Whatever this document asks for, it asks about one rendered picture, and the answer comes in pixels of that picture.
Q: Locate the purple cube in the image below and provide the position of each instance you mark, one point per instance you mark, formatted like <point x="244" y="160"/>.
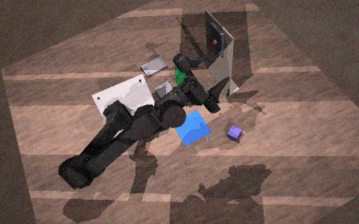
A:
<point x="234" y="133"/>

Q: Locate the green square mat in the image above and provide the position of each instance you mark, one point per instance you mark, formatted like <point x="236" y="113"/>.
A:
<point x="179" y="76"/>

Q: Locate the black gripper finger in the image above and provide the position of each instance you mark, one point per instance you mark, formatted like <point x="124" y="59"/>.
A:
<point x="217" y="89"/>
<point x="195" y="61"/>

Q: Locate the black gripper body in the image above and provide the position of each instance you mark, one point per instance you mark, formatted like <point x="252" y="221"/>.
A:
<point x="184" y="66"/>

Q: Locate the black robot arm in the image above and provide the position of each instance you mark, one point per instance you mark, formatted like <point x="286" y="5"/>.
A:
<point x="79" y="171"/>

